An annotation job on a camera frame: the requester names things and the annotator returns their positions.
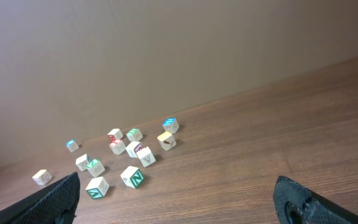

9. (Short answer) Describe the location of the blue top block far left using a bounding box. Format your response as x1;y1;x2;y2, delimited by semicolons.
66;139;80;152

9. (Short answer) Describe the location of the blue top block right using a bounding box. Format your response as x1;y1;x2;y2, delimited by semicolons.
162;118;179;133

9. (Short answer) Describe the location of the yellow block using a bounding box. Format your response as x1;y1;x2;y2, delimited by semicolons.
157;131;177;151
32;169;52;185

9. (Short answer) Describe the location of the blue block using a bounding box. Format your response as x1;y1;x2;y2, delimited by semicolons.
66;139;80;152
162;118;179;133

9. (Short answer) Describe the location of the green framed picture block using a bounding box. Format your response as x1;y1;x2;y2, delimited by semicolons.
121;166;145;189

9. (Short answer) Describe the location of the green N top block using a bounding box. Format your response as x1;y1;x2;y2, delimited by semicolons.
126;128;143;142

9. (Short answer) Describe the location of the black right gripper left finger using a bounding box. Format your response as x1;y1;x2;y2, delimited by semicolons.
0;172;80;224

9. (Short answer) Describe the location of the block with animal drawing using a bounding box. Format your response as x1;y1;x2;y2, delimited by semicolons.
136;147;156;167

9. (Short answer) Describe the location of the yellow top block right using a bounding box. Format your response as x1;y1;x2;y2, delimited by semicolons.
157;131;177;151

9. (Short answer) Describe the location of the plain block number 2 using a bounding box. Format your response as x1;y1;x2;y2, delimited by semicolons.
76;154;91;172

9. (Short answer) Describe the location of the yellow top block left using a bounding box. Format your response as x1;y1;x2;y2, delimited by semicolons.
32;169;52;185

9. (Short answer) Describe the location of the block with green side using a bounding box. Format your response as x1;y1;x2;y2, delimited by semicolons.
86;177;109;199

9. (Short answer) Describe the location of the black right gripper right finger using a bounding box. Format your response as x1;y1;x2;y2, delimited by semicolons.
273;175;358;224

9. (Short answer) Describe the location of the red I top block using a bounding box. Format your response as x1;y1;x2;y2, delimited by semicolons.
109;139;126;155

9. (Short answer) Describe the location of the red Q side block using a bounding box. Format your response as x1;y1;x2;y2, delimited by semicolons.
126;141;144;158

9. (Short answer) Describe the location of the green Z top block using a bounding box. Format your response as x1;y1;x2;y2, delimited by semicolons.
86;159;105;177

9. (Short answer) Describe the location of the red sided block top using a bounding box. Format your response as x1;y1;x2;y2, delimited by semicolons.
107;128;123;141

